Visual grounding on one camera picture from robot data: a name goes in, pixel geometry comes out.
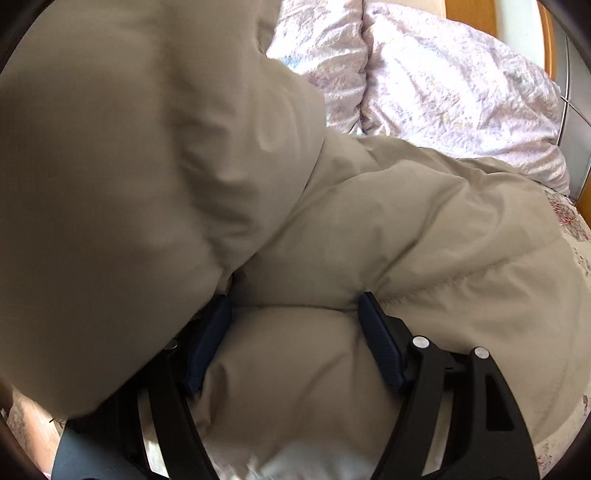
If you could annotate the wooden door post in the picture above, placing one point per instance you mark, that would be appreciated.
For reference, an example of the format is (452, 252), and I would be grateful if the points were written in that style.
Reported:
(471, 8)

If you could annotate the white puffer jacket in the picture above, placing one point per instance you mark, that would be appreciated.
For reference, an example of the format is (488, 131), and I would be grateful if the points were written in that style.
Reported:
(369, 221)

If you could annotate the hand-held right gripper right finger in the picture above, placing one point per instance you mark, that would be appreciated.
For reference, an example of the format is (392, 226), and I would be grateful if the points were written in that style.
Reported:
(381, 341)

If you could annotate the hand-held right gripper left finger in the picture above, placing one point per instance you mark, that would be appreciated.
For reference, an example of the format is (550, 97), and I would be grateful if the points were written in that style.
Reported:
(210, 341)

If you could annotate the floral bed sheet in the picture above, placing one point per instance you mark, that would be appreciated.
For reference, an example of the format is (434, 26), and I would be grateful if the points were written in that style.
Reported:
(577, 230)

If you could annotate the frosted glass door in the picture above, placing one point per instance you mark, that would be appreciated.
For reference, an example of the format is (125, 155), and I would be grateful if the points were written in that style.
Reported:
(577, 92)

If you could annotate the wooden door frame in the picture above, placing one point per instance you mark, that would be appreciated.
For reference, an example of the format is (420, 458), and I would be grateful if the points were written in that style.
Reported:
(548, 41)

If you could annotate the pink crinkled pillow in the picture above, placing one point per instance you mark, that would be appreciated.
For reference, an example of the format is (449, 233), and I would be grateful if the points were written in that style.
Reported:
(318, 60)
(452, 92)

